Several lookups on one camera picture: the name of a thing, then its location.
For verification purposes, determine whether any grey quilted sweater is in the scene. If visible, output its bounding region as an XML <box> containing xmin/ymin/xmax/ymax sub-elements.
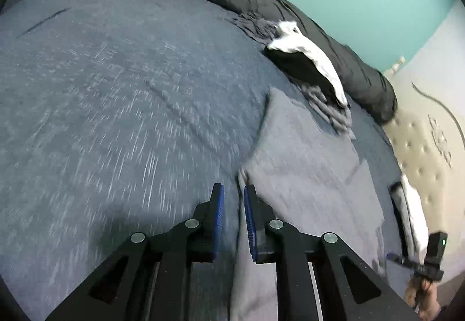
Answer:
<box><xmin>229</xmin><ymin>88</ymin><xmax>416</xmax><ymax>321</ymax></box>

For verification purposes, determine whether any folded white grey clothes stack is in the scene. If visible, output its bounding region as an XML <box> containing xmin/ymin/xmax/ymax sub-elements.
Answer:
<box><xmin>389</xmin><ymin>174</ymin><xmax>430</xmax><ymax>259</ymax></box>

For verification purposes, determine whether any person's right hand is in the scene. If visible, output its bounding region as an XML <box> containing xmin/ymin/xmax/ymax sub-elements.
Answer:
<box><xmin>404</xmin><ymin>276</ymin><xmax>441</xmax><ymax>321</ymax></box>

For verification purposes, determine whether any grey knit garment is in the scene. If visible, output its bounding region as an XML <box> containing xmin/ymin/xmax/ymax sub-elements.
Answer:
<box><xmin>298</xmin><ymin>84</ymin><xmax>355</xmax><ymax>140</ymax></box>

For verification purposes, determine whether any blue patterned bed sheet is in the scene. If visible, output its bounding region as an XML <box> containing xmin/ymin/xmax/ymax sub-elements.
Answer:
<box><xmin>0</xmin><ymin>0</ymin><xmax>412</xmax><ymax>321</ymax></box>

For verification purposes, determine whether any cream tufted headboard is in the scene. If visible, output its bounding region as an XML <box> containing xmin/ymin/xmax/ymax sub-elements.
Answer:
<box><xmin>380</xmin><ymin>56</ymin><xmax>465</xmax><ymax>271</ymax></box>

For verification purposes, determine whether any white black garment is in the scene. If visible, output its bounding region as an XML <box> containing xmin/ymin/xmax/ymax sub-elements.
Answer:
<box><xmin>263</xmin><ymin>21</ymin><xmax>348</xmax><ymax>108</ymax></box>

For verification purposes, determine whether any dark grey crumpled garment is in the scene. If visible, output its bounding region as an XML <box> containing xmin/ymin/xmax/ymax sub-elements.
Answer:
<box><xmin>230</xmin><ymin>12</ymin><xmax>279</xmax><ymax>45</ymax></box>

